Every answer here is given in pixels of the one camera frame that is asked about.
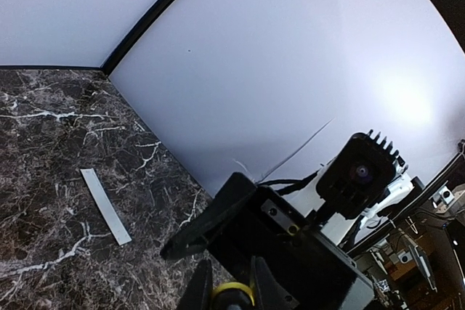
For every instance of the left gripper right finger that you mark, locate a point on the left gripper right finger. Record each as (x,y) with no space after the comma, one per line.
(267,292)

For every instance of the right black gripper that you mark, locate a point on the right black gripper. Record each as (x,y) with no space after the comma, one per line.
(312,271)

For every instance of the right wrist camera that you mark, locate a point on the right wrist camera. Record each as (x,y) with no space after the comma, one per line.
(366,177)

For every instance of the right black frame post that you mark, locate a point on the right black frame post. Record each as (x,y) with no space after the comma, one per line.
(134,35)

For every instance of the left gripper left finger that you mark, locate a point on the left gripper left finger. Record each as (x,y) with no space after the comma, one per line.
(197,295)

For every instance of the white battery cover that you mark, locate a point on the white battery cover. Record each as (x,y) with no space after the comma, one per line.
(105,206)

